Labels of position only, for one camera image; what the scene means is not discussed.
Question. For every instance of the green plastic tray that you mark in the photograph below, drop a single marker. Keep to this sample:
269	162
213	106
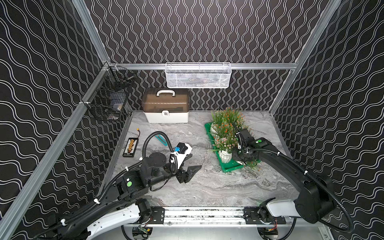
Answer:
226	167

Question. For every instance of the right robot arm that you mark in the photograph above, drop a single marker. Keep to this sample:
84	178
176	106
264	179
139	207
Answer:
316	193

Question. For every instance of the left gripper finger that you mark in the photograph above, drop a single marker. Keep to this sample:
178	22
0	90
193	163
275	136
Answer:
190	173
187	157

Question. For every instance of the white wire mesh basket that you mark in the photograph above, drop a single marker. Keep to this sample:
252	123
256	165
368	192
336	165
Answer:
202	75

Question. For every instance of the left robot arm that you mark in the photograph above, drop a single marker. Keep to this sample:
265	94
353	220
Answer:
121	200

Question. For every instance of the orange flower plant pot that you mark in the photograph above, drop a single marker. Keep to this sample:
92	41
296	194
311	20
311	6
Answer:
224	130
235	116

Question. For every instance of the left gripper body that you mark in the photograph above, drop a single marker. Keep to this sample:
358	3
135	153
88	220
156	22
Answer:
183	174

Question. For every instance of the green grass plant white pot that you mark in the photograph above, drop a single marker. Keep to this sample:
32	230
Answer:
219	119

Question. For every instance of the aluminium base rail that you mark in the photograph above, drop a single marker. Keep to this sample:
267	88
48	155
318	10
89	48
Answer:
193	217

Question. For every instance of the black wire wall basket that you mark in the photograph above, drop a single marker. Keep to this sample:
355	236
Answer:
109	101

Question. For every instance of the orange flower plant back pot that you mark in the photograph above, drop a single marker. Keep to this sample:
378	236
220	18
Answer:
224	130

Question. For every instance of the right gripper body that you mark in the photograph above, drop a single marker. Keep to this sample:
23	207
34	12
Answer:
239	154

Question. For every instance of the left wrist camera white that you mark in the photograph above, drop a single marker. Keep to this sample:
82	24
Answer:
177	157

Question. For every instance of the brown lidded storage case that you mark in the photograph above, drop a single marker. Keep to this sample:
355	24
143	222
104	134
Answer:
166	106

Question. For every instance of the teal handled tool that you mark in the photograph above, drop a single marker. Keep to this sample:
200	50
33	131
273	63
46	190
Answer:
162	140

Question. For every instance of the black tray with brown items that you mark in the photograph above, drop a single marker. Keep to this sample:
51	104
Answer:
130	149

